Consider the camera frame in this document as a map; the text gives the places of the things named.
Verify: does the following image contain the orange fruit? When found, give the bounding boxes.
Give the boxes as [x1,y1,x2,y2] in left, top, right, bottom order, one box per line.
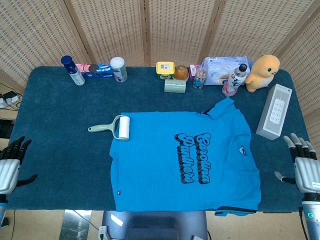
[174,64,190,82]

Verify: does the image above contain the dark teal carpeted table surface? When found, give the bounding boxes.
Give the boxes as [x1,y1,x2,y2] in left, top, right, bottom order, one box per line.
[6,65,310,214]

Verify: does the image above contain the blue cookie box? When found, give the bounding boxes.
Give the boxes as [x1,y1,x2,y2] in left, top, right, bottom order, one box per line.
[75,63,115,79]

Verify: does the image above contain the blue printed t-shirt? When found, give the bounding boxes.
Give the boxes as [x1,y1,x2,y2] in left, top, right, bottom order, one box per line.
[109,96,262,217]

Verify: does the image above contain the clear snack jar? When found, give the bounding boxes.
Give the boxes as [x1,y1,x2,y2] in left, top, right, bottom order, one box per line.
[192,67,209,90]

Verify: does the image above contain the woven folding screen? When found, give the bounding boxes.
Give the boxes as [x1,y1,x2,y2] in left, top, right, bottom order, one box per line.
[0,0,320,137]

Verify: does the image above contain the pale green plastic box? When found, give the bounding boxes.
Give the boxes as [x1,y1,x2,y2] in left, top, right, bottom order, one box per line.
[164,79,187,94]

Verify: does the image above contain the white power strip with adapter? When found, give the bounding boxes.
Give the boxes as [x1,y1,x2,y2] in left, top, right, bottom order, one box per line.
[0,90,22,110]

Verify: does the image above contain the pink label drink bottle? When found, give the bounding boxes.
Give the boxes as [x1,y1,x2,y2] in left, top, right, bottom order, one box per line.
[222,63,249,98]

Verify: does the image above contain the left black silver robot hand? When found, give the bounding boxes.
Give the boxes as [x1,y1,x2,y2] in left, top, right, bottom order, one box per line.
[0,135,39,195]

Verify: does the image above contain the yellow plush toy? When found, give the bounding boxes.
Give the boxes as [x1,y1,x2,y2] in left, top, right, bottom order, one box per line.
[244,54,281,94]

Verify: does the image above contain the black floor device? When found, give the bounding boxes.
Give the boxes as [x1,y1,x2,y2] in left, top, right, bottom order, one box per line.
[0,119,16,140]

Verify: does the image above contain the shiny metal plate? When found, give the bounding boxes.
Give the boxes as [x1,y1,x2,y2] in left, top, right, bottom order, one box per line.
[59,209,94,240]

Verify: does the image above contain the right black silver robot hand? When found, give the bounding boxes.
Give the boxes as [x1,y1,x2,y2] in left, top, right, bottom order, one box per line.
[273,132,320,194]

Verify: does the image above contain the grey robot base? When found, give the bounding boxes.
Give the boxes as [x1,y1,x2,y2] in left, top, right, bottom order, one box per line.
[98,210,210,240]

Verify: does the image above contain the yellow lid container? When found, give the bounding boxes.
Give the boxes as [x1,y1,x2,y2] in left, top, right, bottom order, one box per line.
[155,61,175,81]

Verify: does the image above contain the white power strip box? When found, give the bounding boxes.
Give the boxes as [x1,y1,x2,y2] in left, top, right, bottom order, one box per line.
[255,83,293,141]

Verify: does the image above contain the white tissue pack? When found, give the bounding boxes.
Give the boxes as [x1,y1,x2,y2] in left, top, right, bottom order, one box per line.
[201,56,252,87]

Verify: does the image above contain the blue cap spray bottle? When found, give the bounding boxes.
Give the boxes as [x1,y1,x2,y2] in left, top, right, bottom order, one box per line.
[60,55,86,87]

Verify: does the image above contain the small pink purple box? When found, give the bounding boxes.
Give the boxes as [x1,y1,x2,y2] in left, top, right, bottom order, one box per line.
[189,64,204,81]

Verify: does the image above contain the pale green lint roller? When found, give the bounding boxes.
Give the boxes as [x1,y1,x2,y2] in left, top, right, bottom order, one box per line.
[87,115,132,143]

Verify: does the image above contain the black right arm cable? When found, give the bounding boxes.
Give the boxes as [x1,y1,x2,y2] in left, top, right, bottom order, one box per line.
[297,206,310,240]

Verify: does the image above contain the white lid green canister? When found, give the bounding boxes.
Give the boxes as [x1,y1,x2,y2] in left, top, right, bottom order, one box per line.
[110,56,128,83]

